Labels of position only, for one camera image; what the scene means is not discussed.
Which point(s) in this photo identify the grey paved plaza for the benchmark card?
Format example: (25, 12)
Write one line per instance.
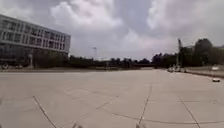
(110, 93)

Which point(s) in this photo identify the tall lattice mast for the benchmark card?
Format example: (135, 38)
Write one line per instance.
(179, 53)

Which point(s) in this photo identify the vehicle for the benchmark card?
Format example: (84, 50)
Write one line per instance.
(176, 69)

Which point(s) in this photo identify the large glass-fronted building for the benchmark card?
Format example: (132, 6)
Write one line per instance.
(30, 40)

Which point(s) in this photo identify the long row of trees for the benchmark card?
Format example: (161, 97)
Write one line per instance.
(133, 62)

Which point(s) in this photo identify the robot's own part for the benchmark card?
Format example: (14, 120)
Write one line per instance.
(77, 126)
(140, 126)

